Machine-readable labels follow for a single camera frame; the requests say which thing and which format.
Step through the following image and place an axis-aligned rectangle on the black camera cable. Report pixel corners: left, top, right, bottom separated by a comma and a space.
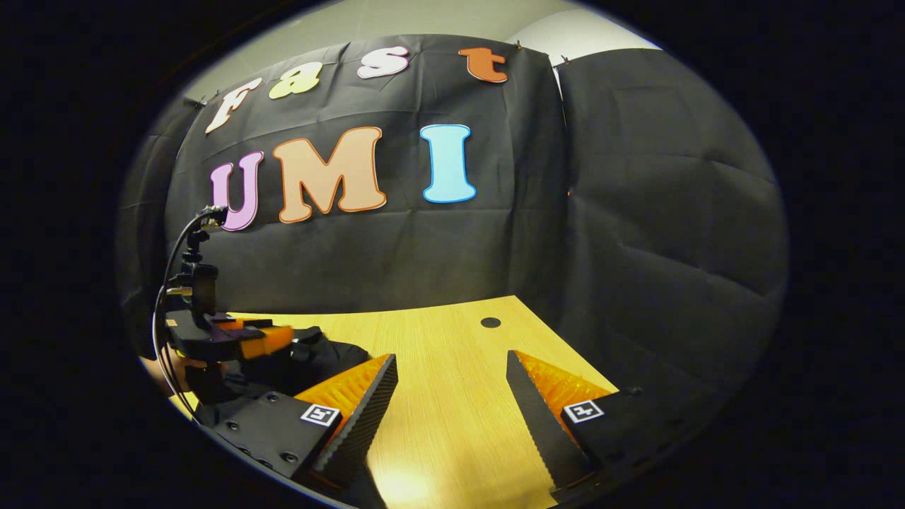
151, 209, 213, 419

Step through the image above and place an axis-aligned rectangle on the black button shirt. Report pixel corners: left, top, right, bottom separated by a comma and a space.
205, 327, 372, 425

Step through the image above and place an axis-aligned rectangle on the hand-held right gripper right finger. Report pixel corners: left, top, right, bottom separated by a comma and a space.
506, 349, 708, 496

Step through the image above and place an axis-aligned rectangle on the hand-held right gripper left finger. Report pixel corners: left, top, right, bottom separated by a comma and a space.
198, 353, 399, 496

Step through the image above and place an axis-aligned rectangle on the black backdrop cloth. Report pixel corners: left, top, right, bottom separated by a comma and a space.
117, 34, 789, 425

